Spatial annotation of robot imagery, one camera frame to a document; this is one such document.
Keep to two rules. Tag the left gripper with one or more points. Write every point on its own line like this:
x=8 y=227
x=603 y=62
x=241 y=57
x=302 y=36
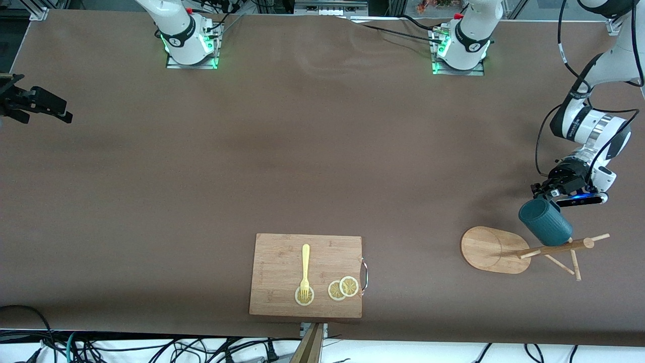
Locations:
x=568 y=174

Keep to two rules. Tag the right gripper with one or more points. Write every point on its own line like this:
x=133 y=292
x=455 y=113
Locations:
x=21 y=99

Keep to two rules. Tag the dark teal mug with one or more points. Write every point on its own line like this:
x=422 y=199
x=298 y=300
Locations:
x=546 y=224

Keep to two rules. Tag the wooden mug rack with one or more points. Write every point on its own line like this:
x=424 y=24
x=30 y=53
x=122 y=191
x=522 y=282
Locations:
x=489 y=249

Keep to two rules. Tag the orange red toy pile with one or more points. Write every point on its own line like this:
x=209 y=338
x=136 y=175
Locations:
x=436 y=5

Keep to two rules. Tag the lemon slice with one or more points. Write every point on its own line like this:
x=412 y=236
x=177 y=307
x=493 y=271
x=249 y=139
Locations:
x=333 y=291
x=349 y=286
x=310 y=298

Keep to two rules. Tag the brown table cloth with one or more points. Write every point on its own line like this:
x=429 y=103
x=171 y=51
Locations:
x=322 y=151

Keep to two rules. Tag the yellow plastic fork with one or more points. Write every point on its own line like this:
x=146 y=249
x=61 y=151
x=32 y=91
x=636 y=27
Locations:
x=305 y=262

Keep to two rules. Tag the bamboo cutting board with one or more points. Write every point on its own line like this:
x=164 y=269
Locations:
x=282 y=262

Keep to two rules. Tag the wooden stand leg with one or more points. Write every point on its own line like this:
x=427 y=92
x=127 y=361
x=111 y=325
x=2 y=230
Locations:
x=310 y=348

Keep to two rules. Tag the grey power strip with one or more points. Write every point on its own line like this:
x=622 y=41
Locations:
x=327 y=7

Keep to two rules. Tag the aluminium frame corner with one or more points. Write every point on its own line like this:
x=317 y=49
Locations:
x=39 y=12
x=616 y=27

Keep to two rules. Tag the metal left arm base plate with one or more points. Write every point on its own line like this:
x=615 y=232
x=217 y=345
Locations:
x=476 y=72

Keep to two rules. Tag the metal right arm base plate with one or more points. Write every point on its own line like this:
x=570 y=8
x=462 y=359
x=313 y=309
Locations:
x=174 y=64

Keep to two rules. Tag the small metal bracket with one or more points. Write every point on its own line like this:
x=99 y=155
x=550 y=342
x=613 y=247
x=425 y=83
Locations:
x=304 y=328

